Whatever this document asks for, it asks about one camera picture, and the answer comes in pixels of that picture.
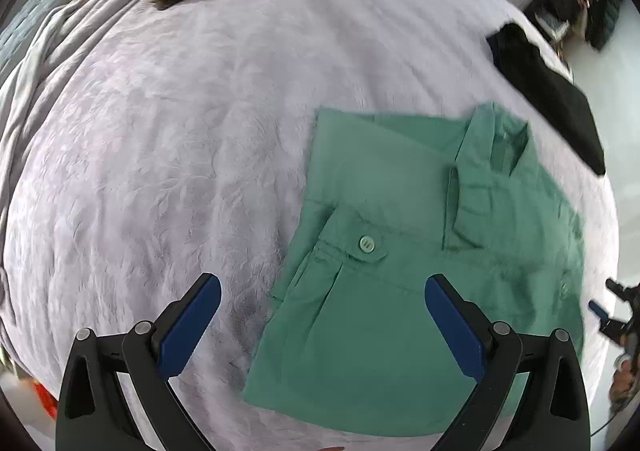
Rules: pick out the black folded garment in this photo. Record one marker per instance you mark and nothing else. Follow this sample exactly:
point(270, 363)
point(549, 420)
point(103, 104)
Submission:
point(550, 91)

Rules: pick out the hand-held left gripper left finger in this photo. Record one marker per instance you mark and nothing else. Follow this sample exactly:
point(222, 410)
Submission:
point(192, 321)

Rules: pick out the green button-up shirt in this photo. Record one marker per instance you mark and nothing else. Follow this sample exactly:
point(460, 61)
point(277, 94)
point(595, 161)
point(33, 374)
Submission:
point(375, 356)

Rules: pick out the grey bed sheet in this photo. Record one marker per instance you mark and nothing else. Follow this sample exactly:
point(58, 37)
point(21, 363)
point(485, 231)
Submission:
point(30, 76)

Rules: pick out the lilac bed blanket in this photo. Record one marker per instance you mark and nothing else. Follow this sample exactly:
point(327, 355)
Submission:
point(150, 131)

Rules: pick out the dark hanging jacket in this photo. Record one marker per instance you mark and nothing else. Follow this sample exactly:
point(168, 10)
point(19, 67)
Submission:
point(607, 16)

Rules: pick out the person's right hand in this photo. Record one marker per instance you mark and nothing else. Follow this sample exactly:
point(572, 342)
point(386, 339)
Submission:
point(625, 386)

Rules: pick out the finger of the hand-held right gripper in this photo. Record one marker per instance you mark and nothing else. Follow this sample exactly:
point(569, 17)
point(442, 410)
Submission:
point(599, 309)
point(625, 296)

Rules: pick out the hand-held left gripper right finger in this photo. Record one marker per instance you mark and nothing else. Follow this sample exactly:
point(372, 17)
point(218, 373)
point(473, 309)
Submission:
point(455, 321)

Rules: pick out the orange object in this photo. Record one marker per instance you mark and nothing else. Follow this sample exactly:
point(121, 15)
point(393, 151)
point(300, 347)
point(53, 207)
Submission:
point(45, 398)

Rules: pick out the cluttered clothes rack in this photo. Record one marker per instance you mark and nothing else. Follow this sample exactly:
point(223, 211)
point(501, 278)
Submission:
point(560, 6)

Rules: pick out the grey quilted headboard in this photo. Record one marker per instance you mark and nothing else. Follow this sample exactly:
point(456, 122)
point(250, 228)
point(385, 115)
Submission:
point(35, 11)

